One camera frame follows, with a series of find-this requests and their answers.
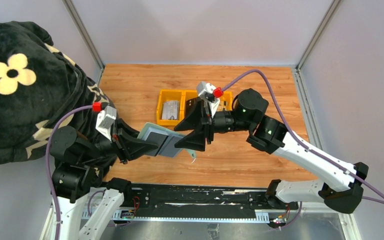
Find dark grey credit card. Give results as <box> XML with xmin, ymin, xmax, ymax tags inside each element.
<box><xmin>145</xmin><ymin>130</ymin><xmax>169</xmax><ymax>157</ymax></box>

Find green card holder wallet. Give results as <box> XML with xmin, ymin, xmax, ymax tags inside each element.
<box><xmin>137</xmin><ymin>122</ymin><xmax>197</xmax><ymax>163</ymax></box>

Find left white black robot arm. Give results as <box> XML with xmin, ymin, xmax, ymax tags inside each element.
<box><xmin>50</xmin><ymin>119</ymin><xmax>159</xmax><ymax>240</ymax></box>

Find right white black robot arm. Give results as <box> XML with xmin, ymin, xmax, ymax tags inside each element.
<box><xmin>174</xmin><ymin>88</ymin><xmax>369</xmax><ymax>214</ymax></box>

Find black card holder in bin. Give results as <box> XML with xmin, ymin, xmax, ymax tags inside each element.
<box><xmin>184</xmin><ymin>97</ymin><xmax>198</xmax><ymax>117</ymax></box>

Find beige cards in right bin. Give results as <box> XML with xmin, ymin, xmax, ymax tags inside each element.
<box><xmin>217</xmin><ymin>101</ymin><xmax>231</xmax><ymax>112</ymax></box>

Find silver cards in left bin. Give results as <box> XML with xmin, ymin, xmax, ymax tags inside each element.
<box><xmin>161</xmin><ymin>100</ymin><xmax>180</xmax><ymax>120</ymax></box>

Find middle yellow bin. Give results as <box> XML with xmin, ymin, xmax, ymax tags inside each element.
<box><xmin>180</xmin><ymin>90</ymin><xmax>204</xmax><ymax>131</ymax></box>

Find yellow bin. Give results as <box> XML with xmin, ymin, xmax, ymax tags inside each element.
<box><xmin>202</xmin><ymin>88</ymin><xmax>233</xmax><ymax>115</ymax></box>
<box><xmin>156</xmin><ymin>89</ymin><xmax>184</xmax><ymax>127</ymax></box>
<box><xmin>180</xmin><ymin>90</ymin><xmax>204</xmax><ymax>131</ymax></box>

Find right yellow bin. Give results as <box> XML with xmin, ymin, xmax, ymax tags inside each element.
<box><xmin>202</xmin><ymin>88</ymin><xmax>233</xmax><ymax>115</ymax></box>

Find left yellow bin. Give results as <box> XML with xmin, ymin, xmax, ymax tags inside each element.
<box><xmin>156</xmin><ymin>89</ymin><xmax>184</xmax><ymax>127</ymax></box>

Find black floral blanket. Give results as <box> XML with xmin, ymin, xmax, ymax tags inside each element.
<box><xmin>0</xmin><ymin>21</ymin><xmax>113</xmax><ymax>165</ymax></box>

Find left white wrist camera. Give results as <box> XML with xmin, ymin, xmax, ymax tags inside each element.
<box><xmin>95</xmin><ymin>105</ymin><xmax>117</xmax><ymax>141</ymax></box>

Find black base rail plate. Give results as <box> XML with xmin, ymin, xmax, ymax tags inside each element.
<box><xmin>120</xmin><ymin>183</ymin><xmax>299</xmax><ymax>220</ymax></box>

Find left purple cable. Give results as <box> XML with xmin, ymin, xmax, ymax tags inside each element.
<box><xmin>44</xmin><ymin>101</ymin><xmax>103</xmax><ymax>240</ymax></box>

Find left aluminium frame post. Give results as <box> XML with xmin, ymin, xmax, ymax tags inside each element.
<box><xmin>62</xmin><ymin>0</ymin><xmax>105</xmax><ymax>72</ymax></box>

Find aluminium frame post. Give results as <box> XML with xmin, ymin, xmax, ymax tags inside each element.
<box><xmin>62</xmin><ymin>0</ymin><xmax>105</xmax><ymax>72</ymax></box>
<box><xmin>296</xmin><ymin>0</ymin><xmax>344</xmax><ymax>71</ymax></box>

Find right aluminium frame post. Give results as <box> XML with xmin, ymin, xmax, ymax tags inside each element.
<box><xmin>296</xmin><ymin>0</ymin><xmax>344</xmax><ymax>71</ymax></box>

